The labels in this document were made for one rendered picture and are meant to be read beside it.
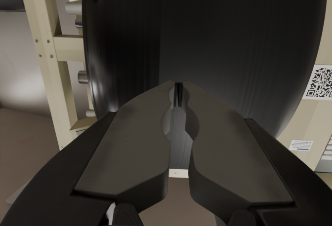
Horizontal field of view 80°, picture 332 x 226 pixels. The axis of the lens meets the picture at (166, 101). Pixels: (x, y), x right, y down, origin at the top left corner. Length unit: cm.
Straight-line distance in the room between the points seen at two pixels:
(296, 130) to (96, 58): 46
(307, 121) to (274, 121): 29
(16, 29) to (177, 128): 509
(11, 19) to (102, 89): 506
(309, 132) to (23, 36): 503
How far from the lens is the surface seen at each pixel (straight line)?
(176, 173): 94
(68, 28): 432
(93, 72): 26
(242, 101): 24
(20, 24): 514
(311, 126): 57
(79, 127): 106
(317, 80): 52
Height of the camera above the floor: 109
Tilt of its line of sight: 26 degrees up
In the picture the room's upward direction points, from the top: 178 degrees counter-clockwise
